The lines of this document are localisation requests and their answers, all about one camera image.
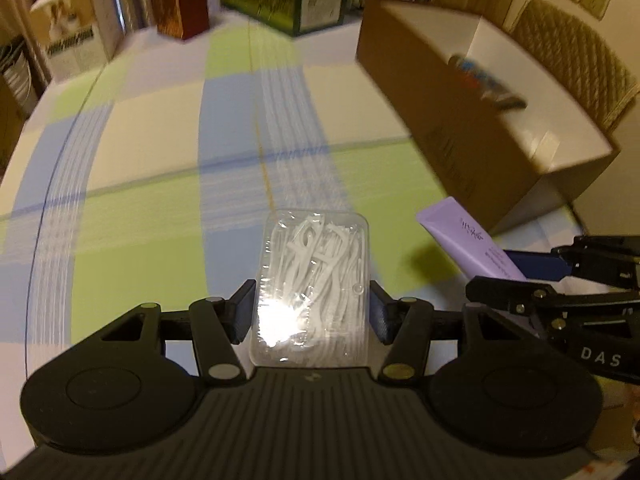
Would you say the stack of bowls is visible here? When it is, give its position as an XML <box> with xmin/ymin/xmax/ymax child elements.
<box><xmin>0</xmin><ymin>37</ymin><xmax>38</xmax><ymax>106</ymax></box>

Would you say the checked tablecloth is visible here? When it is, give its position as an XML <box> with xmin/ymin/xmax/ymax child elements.
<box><xmin>0</xmin><ymin>7</ymin><xmax>596</xmax><ymax>461</ymax></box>

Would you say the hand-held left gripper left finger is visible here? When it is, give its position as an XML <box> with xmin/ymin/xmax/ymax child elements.
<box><xmin>100</xmin><ymin>279</ymin><xmax>258</xmax><ymax>386</ymax></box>

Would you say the brown cardboard box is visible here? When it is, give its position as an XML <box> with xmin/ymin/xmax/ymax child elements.
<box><xmin>355</xmin><ymin>0</ymin><xmax>621</xmax><ymax>236</ymax></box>

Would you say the brown cardboard carton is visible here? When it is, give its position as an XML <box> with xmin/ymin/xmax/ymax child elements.
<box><xmin>0</xmin><ymin>80</ymin><xmax>28</xmax><ymax>171</ymax></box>

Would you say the chair with quilted cover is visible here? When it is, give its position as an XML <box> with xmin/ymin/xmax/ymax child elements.
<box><xmin>512</xmin><ymin>0</ymin><xmax>638</xmax><ymax>133</ymax></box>

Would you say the dark red box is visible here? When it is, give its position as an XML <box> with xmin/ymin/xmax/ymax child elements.
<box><xmin>145</xmin><ymin>0</ymin><xmax>211</xmax><ymax>41</ymax></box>

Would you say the white photo product box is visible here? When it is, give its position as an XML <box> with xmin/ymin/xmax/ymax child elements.
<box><xmin>29</xmin><ymin>0</ymin><xmax>126</xmax><ymax>81</ymax></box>

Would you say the purple tube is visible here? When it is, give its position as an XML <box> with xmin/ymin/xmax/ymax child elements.
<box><xmin>416</xmin><ymin>196</ymin><xmax>545</xmax><ymax>340</ymax></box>

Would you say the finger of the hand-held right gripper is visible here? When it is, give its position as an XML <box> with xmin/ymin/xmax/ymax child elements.
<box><xmin>465</xmin><ymin>276</ymin><xmax>640</xmax><ymax>328</ymax></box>
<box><xmin>502</xmin><ymin>234</ymin><xmax>640</xmax><ymax>291</ymax></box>

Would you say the striped knit sock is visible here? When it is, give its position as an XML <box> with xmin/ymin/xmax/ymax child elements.
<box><xmin>447</xmin><ymin>54</ymin><xmax>521</xmax><ymax>106</ymax></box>

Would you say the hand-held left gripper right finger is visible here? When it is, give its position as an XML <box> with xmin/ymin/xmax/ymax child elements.
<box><xmin>367</xmin><ymin>280</ymin><xmax>524</xmax><ymax>386</ymax></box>

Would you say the clear floss pick box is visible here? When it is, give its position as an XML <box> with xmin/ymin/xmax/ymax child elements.
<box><xmin>248</xmin><ymin>208</ymin><xmax>372</xmax><ymax>368</ymax></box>

